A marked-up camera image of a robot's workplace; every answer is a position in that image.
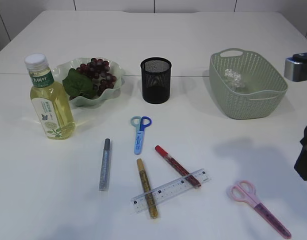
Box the pink capped scissors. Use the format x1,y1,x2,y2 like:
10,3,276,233
229,180,292,240

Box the clear plastic sheet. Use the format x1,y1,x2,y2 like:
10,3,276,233
224,69,246,91

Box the blue capped scissors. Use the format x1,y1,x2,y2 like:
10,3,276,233
130,116,152,155

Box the purple grape bunch with leaves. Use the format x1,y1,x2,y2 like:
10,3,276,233
62,58,117,100

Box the yellow tea bottle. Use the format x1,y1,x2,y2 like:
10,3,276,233
24,53,76,140

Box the green woven plastic basket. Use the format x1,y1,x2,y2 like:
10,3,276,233
209,48,288,120

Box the red glitter pen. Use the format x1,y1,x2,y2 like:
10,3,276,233
154,145,201,189

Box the gold glitter pen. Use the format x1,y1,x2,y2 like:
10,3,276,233
136,158,159,219

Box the clear plastic ruler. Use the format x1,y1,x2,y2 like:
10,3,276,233
130,168,211,213

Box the black mesh pen holder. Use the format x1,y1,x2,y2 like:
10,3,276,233
140,57,172,104

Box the silver glitter pen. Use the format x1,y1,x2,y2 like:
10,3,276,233
98,138,111,191

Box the green wavy glass plate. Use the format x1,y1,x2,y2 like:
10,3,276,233
52,57,125,107

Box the silver blue wrist camera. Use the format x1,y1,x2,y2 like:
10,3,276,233
283,52,307,82

